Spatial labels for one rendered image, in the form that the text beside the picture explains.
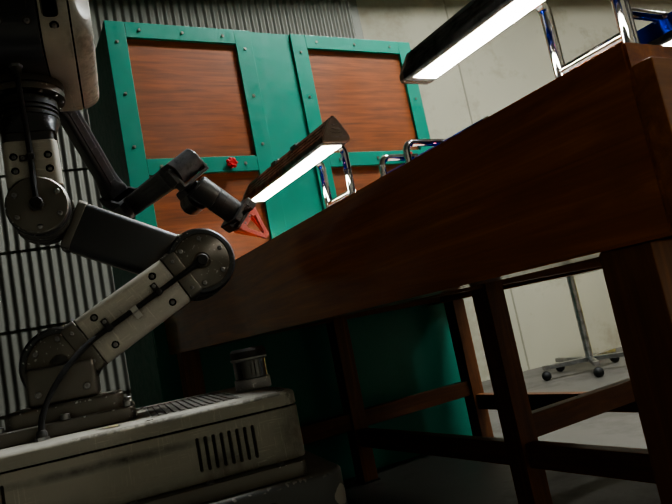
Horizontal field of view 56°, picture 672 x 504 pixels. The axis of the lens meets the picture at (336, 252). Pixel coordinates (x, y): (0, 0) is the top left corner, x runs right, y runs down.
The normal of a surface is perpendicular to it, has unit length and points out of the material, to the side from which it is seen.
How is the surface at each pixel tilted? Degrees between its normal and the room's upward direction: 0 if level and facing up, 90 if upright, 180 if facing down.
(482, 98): 90
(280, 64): 90
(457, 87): 90
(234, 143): 90
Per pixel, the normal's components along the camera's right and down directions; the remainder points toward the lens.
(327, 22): 0.31, -0.18
